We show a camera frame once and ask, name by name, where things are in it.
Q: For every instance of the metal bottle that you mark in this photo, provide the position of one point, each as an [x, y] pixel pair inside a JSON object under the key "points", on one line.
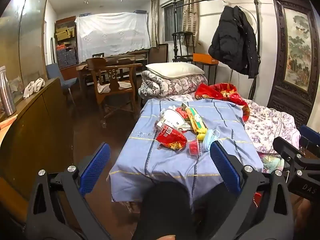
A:
{"points": [[6, 97]]}

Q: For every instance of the yellow wrapper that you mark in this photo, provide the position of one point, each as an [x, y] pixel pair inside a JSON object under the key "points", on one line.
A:
{"points": [[202, 135]]}

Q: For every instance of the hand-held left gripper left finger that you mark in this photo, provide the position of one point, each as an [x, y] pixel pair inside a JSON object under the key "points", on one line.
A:
{"points": [[96, 165]]}

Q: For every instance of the electric fan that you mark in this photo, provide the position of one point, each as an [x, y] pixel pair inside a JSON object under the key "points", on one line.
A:
{"points": [[251, 20]]}

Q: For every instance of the dark framed board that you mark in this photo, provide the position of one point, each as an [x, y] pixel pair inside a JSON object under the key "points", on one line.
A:
{"points": [[158, 53]]}

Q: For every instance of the blue face mask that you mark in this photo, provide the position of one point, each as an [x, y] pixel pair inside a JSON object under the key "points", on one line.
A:
{"points": [[208, 140]]}

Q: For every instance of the white seat cushion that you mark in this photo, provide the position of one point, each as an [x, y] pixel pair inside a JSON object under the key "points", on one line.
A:
{"points": [[105, 87]]}

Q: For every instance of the white crumpled cloth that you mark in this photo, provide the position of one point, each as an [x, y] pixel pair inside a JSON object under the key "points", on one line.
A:
{"points": [[35, 86]]}

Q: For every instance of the pastel floral quilt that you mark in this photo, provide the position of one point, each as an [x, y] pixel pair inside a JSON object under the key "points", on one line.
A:
{"points": [[272, 162]]}

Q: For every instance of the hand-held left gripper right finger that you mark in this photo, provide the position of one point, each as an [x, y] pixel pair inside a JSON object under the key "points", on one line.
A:
{"points": [[223, 166]]}

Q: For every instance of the white cloth cover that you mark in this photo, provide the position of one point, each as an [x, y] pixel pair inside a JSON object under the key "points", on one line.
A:
{"points": [[110, 35]]}

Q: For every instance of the blue checked bed sheet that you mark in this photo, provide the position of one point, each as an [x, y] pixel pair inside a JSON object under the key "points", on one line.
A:
{"points": [[155, 160]]}

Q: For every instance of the carved framed painting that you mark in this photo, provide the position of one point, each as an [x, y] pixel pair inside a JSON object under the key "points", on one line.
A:
{"points": [[277, 55]]}

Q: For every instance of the wooden table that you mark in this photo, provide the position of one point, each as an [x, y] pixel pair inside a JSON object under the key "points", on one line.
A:
{"points": [[82, 67]]}

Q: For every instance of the red net bag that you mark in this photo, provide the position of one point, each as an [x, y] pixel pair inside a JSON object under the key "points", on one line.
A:
{"points": [[182, 112]]}

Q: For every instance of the white paper bowl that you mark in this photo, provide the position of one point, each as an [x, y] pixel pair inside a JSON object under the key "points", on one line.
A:
{"points": [[172, 117]]}

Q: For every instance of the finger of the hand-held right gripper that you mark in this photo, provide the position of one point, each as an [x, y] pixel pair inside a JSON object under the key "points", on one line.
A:
{"points": [[285, 146], [310, 135]]}

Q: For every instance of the blue chair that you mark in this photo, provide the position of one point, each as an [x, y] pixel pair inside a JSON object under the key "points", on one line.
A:
{"points": [[56, 73]]}

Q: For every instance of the white pillow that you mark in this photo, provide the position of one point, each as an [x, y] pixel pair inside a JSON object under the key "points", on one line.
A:
{"points": [[175, 70]]}

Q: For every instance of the black round stool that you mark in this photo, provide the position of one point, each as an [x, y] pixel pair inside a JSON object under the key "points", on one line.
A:
{"points": [[182, 33]]}

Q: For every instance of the person's leg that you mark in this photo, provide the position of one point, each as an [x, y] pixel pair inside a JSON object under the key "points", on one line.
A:
{"points": [[162, 210], [215, 205]]}

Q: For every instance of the black jacket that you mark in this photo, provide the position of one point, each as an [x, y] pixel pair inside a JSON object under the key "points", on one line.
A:
{"points": [[232, 40]]}

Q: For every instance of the orange box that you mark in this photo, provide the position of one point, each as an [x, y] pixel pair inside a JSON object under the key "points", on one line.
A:
{"points": [[203, 58]]}

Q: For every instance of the wooden cabinet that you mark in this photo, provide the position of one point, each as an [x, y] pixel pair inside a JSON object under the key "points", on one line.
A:
{"points": [[37, 130]]}

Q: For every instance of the window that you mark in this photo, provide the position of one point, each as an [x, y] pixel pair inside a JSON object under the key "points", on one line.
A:
{"points": [[171, 22]]}

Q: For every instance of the black metal bed frame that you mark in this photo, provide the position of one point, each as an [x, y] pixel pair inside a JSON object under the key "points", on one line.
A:
{"points": [[257, 10]]}

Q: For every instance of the yellow green packet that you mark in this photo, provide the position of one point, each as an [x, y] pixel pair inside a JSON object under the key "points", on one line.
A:
{"points": [[196, 121]]}

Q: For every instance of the red snack packet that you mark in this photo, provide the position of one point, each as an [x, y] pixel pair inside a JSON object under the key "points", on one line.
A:
{"points": [[172, 140]]}

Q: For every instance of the beige curtain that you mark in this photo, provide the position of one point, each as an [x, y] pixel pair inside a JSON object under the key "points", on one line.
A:
{"points": [[155, 22], [190, 12]]}

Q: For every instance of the red patterned blanket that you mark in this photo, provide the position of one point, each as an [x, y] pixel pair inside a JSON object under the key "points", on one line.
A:
{"points": [[217, 92]]}

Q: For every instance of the shelf with boxes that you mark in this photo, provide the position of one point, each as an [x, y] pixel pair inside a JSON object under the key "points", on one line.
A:
{"points": [[66, 55]]}

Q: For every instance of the wooden armchair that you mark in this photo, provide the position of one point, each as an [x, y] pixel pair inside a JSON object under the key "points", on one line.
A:
{"points": [[112, 80]]}

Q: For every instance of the person's right leg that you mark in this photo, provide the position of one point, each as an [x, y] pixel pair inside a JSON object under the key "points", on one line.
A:
{"points": [[215, 205]]}

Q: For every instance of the person's left leg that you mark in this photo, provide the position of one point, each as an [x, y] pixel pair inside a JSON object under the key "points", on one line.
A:
{"points": [[162, 210]]}

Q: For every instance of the small red plastic cup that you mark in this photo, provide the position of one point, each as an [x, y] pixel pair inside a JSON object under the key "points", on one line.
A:
{"points": [[193, 148]]}

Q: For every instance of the purple floral quilt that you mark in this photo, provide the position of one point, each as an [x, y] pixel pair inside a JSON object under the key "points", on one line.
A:
{"points": [[270, 125]]}

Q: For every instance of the grey floral quilt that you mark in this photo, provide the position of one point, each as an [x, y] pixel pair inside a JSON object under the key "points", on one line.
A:
{"points": [[172, 87]]}

